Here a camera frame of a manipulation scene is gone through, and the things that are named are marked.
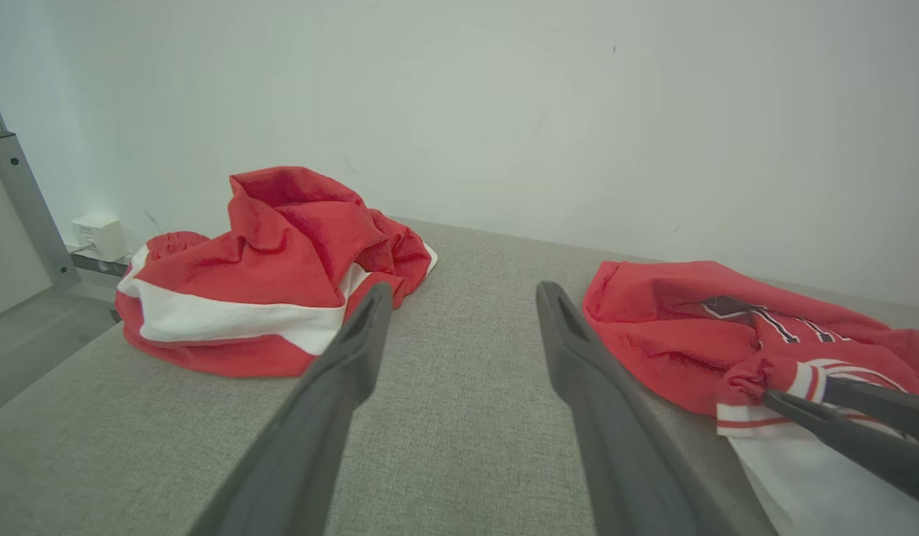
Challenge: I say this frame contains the red shorts with white stripe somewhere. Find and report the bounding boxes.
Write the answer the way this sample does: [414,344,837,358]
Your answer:
[115,165,439,379]

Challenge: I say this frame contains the white wall socket box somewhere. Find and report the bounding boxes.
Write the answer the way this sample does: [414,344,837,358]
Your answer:
[70,214,125,261]

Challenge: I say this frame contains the red basketball jersey white sleeves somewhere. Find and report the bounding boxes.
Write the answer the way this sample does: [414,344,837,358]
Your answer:
[582,259,919,536]

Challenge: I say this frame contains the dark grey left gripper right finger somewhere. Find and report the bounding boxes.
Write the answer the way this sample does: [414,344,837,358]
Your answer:
[536,281,776,536]

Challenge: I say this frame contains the grey metal frame post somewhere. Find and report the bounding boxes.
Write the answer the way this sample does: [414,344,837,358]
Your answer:
[0,73,82,293]

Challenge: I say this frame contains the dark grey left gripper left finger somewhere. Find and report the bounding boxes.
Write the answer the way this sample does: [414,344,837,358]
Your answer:
[188,281,394,536]

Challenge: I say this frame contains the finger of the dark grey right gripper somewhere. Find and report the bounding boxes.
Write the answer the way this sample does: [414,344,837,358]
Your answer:
[763,389,919,511]
[824,377,919,448]

